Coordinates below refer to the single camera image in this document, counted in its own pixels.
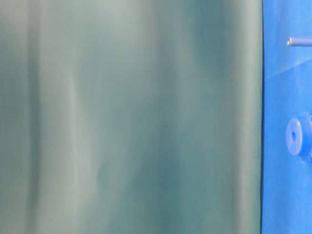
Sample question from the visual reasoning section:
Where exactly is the blue metal shaft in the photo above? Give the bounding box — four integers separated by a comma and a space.
287, 37, 312, 47

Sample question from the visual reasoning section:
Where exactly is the small blue gear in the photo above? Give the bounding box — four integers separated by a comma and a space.
286, 112, 312, 162

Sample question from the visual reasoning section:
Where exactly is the green backdrop curtain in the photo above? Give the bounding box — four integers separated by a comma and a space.
0, 0, 262, 234

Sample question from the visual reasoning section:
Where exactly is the blue mat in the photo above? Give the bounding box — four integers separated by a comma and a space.
261, 0, 312, 234

